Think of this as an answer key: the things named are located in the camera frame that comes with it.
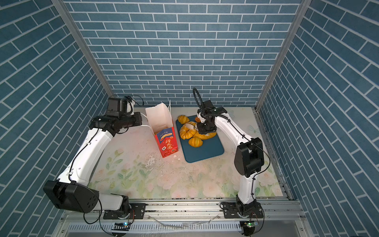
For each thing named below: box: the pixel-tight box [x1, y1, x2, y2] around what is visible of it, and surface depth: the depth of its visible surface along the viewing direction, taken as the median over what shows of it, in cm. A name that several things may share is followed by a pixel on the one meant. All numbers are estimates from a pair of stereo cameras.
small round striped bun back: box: [177, 114, 190, 125], surface depth 110 cm
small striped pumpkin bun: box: [188, 136, 204, 148], surface depth 96 cm
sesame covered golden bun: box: [193, 131, 217, 141], surface depth 100 cm
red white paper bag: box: [145, 102, 179, 158], surface depth 88 cm
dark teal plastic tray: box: [175, 118, 225, 163], surface depth 98 cm
